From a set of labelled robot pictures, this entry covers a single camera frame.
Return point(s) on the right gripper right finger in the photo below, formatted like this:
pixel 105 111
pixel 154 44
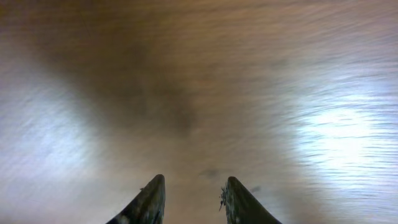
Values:
pixel 241 206

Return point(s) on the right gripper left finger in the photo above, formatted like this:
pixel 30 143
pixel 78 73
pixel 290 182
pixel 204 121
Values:
pixel 147 207

